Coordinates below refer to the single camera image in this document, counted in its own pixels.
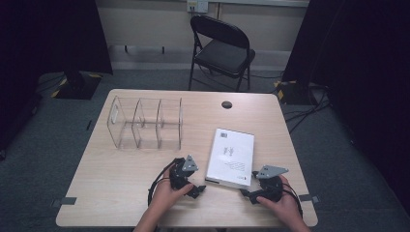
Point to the person's left hand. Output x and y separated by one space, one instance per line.
166 196

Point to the person's right hand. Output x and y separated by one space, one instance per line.
286 206

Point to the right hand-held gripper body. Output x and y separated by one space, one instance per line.
270 187

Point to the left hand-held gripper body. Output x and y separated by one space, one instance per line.
179 175

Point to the clear acrylic book rack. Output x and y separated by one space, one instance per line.
135 129

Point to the white book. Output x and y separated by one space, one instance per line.
230 158

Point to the black curtain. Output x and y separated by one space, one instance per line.
364 64
48 38

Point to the grey tape strip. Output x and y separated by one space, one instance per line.
309 198
64 201

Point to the black folding chair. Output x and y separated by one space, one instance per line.
222 56

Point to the white wall socket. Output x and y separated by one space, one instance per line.
197 6

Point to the black stand base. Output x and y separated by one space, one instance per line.
77 87
295 93

